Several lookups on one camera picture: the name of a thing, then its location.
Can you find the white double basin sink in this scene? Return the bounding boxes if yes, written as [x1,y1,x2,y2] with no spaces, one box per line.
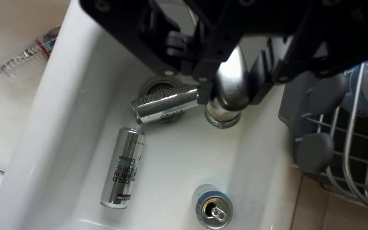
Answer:
[0,0,298,230]

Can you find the grey dish rack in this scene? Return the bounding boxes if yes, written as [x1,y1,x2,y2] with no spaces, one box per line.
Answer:
[277,69,368,215]

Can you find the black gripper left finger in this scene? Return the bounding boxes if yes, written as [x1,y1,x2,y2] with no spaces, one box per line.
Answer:
[191,50,223,106]

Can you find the chrome faucet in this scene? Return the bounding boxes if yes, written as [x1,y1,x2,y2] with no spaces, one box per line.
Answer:
[132,44,254,130]

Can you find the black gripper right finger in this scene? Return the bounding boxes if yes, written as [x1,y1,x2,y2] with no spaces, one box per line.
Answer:
[247,35,298,106]

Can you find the tall silver can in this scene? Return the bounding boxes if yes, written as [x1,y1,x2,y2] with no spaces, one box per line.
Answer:
[99,124,147,211]

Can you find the blue drink can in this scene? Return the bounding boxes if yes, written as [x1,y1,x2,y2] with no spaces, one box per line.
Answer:
[193,183,235,230]

